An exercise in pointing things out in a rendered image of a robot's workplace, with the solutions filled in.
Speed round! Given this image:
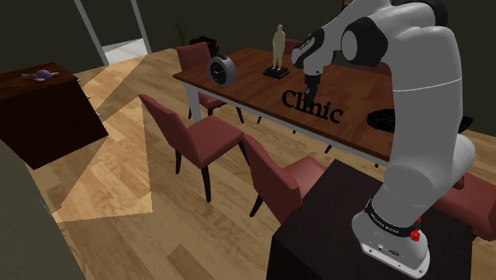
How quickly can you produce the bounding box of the purple toy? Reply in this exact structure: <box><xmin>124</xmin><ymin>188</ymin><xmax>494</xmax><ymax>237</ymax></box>
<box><xmin>21</xmin><ymin>69</ymin><xmax>60</xmax><ymax>83</ymax></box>

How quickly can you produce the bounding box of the wooden dining table white frame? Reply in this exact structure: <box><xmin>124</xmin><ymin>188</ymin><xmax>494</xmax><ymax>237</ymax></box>
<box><xmin>172</xmin><ymin>47</ymin><xmax>474</xmax><ymax>192</ymax></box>

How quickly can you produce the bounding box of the dark potted plant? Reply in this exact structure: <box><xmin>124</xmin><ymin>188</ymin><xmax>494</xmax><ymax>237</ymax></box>
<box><xmin>170</xmin><ymin>13</ymin><xmax>221</xmax><ymax>57</ymax></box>

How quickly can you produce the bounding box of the black letter sign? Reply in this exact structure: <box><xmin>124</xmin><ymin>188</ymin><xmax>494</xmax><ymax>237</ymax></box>
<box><xmin>281</xmin><ymin>89</ymin><xmax>345</xmax><ymax>126</ymax></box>

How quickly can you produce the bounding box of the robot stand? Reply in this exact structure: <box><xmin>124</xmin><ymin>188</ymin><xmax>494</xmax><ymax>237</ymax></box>
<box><xmin>265</xmin><ymin>158</ymin><xmax>476</xmax><ymax>280</ymax></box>

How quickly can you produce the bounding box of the beige man figurine black base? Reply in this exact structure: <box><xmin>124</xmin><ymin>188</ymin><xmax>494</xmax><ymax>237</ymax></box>
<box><xmin>262</xmin><ymin>24</ymin><xmax>291</xmax><ymax>80</ymax></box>

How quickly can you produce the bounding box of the red upholstered chair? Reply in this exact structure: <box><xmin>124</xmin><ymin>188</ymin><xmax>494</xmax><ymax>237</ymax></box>
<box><xmin>241</xmin><ymin>134</ymin><xmax>327</xmax><ymax>226</ymax></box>
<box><xmin>176</xmin><ymin>41</ymin><xmax>246</xmax><ymax>125</ymax></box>
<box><xmin>284</xmin><ymin>38</ymin><xmax>307</xmax><ymax>56</ymax></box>
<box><xmin>432</xmin><ymin>172</ymin><xmax>496</xmax><ymax>243</ymax></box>
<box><xmin>138</xmin><ymin>93</ymin><xmax>250</xmax><ymax>204</ymax></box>

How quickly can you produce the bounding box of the white door frame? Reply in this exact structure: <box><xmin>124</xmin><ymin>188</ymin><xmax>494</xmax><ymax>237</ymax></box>
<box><xmin>72</xmin><ymin>0</ymin><xmax>153</xmax><ymax>67</ymax></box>

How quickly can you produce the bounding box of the dark wooden chest of drawers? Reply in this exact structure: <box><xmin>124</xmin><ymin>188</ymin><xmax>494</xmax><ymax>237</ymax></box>
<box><xmin>0</xmin><ymin>61</ymin><xmax>110</xmax><ymax>171</ymax></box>

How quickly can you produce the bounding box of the grey round clock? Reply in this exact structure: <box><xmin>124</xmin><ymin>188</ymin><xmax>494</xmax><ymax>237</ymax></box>
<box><xmin>207</xmin><ymin>54</ymin><xmax>238</xmax><ymax>88</ymax></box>

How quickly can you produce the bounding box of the black wire mesh tray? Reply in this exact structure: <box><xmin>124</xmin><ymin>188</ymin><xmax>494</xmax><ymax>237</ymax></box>
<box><xmin>366</xmin><ymin>108</ymin><xmax>474</xmax><ymax>135</ymax></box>

